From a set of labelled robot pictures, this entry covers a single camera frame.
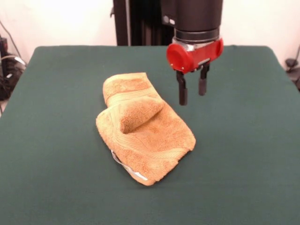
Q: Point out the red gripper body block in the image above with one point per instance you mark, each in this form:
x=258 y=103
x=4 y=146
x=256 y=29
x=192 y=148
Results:
x=180 y=58

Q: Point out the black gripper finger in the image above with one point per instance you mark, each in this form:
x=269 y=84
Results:
x=183 y=93
x=202 y=86

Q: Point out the orange-tan terry towel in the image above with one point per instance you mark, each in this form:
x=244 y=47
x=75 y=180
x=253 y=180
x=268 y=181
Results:
x=145 y=140

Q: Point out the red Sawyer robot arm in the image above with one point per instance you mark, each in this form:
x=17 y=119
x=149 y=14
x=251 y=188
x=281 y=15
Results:
x=199 y=14

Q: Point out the black plug adapter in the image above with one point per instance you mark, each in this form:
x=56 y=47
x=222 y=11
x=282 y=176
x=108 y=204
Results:
x=290 y=62

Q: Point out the dark green table cloth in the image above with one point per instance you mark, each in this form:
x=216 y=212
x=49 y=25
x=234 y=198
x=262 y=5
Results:
x=58 y=164

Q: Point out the black wall plug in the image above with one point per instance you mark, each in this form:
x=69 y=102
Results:
x=3 y=44

